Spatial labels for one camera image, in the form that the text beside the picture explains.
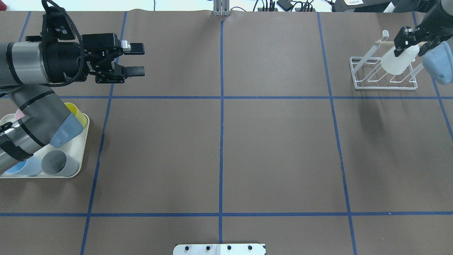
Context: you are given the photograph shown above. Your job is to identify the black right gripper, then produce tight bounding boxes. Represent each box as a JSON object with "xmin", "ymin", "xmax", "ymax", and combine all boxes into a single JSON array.
[{"xmin": 394, "ymin": 26, "xmax": 436, "ymax": 57}]

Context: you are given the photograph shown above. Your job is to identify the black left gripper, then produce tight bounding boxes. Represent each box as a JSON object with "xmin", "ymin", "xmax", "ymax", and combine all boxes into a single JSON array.
[{"xmin": 42, "ymin": 33, "xmax": 145, "ymax": 84}]

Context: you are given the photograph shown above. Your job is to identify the white plastic cup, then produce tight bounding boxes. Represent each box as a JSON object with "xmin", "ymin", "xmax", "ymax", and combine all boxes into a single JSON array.
[{"xmin": 380, "ymin": 45, "xmax": 419, "ymax": 75}]

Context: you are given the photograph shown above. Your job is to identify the light blue plastic cup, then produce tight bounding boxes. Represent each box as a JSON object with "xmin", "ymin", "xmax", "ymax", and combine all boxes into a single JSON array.
[{"xmin": 5, "ymin": 156, "xmax": 42, "ymax": 176}]

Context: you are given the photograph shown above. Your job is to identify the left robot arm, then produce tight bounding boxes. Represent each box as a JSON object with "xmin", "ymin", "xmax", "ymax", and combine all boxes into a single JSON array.
[{"xmin": 1, "ymin": 33, "xmax": 145, "ymax": 173}]

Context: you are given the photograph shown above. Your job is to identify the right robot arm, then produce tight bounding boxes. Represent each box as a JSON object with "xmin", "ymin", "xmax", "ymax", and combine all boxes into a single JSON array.
[{"xmin": 394, "ymin": 0, "xmax": 453, "ymax": 85}]

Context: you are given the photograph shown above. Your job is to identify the yellow plastic cup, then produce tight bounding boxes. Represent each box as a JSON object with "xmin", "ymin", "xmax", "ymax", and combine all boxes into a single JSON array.
[{"xmin": 64, "ymin": 102, "xmax": 88, "ymax": 129}]

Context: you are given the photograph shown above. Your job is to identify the pink plastic cup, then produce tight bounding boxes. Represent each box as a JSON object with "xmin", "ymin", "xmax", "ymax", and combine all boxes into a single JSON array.
[{"xmin": 14, "ymin": 109, "xmax": 25, "ymax": 121}]

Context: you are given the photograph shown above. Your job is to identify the grey plastic cup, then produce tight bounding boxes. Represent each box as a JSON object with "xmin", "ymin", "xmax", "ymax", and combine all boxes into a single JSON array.
[{"xmin": 41, "ymin": 150, "xmax": 80, "ymax": 177}]

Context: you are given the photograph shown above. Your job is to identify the cream plastic tray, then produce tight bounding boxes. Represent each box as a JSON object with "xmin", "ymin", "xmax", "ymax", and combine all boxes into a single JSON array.
[{"xmin": 0, "ymin": 113, "xmax": 90, "ymax": 178}]

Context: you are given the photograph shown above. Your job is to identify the white wire cup rack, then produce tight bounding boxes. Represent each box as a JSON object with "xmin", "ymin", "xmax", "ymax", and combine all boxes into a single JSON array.
[{"xmin": 349, "ymin": 30, "xmax": 423, "ymax": 90}]

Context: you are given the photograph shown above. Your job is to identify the aluminium frame post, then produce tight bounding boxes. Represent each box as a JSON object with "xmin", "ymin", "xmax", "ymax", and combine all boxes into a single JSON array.
[{"xmin": 212, "ymin": 0, "xmax": 231, "ymax": 16}]

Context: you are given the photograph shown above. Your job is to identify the grey robot mount plate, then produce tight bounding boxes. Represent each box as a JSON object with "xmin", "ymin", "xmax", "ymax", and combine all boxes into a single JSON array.
[{"xmin": 173, "ymin": 243, "xmax": 266, "ymax": 255}]

